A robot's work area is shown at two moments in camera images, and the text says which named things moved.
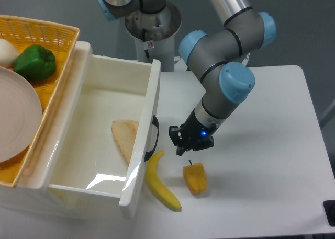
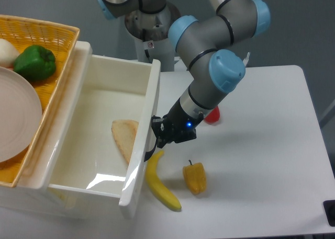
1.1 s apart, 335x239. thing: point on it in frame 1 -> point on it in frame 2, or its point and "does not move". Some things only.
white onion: (8, 53) does not move
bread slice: (123, 132) does not move
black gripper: (195, 136) -> (180, 126)
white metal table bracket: (244, 61) does not move
